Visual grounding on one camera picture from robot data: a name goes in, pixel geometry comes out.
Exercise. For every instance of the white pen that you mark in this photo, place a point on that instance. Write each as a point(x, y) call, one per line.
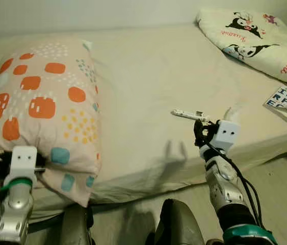
point(184, 114)

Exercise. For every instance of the white tissue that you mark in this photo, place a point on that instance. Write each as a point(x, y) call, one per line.
point(231, 113)

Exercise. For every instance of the pink pillow with orange spots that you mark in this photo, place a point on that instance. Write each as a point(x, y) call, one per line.
point(41, 92)

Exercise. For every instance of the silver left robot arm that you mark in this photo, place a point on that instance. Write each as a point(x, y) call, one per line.
point(13, 209)

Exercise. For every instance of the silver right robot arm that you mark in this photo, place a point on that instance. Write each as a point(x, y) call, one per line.
point(219, 178)

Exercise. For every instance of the grey left robot leg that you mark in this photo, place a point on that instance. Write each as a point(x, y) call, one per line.
point(77, 227)

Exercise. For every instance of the grey robot leg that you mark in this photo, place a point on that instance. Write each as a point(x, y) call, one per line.
point(77, 227)
point(181, 224)

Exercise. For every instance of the mattress with cream sheet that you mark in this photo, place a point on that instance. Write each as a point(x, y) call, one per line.
point(143, 76)

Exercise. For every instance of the grey right robot leg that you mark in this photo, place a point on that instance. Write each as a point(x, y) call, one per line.
point(181, 224)

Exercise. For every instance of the cream cartoon print blanket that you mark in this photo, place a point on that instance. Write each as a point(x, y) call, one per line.
point(255, 46)

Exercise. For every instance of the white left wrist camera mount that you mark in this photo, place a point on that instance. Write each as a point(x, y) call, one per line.
point(23, 159)

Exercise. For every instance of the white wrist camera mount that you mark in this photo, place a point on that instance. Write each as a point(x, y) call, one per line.
point(228, 133)
point(23, 159)

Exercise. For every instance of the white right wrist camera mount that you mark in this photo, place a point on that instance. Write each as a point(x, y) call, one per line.
point(228, 133)

